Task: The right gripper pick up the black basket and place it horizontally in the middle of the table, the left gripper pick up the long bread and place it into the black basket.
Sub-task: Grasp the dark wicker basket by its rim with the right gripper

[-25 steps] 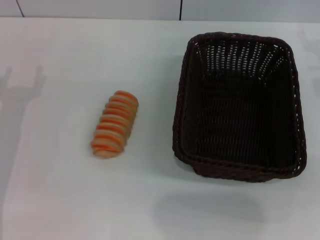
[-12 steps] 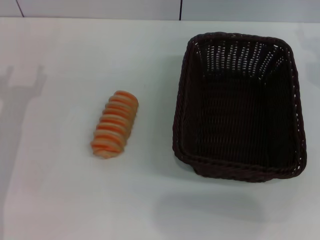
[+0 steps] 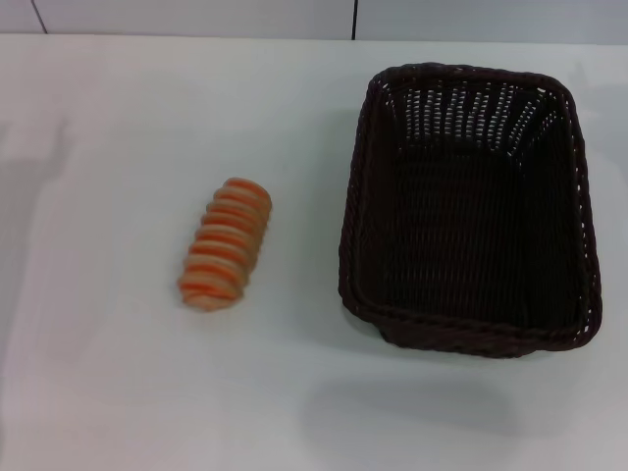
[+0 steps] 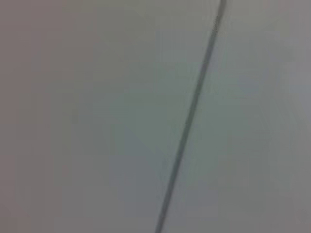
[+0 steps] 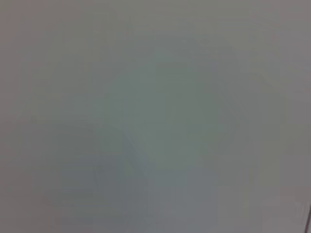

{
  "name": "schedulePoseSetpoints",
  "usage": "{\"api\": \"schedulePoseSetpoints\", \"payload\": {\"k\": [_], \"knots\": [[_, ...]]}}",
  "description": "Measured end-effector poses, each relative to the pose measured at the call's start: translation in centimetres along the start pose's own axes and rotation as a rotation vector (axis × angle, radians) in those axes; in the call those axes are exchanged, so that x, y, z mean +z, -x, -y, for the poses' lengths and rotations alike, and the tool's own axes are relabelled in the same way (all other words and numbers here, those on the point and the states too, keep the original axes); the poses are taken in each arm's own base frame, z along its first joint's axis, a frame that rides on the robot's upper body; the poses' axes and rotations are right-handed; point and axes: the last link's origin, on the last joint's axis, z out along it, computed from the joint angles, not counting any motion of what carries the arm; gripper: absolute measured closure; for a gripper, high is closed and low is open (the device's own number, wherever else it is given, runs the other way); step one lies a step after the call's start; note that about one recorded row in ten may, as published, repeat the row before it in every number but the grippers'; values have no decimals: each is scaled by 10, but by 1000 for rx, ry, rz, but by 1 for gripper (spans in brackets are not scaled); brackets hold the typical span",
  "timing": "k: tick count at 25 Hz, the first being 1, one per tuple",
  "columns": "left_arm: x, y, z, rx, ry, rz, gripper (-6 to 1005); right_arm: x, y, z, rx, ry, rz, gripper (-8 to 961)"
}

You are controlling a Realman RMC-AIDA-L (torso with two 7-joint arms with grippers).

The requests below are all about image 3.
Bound orange striped bread loaf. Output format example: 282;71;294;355
177;177;274;312

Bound dark brown woven basket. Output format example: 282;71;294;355
337;62;603;361

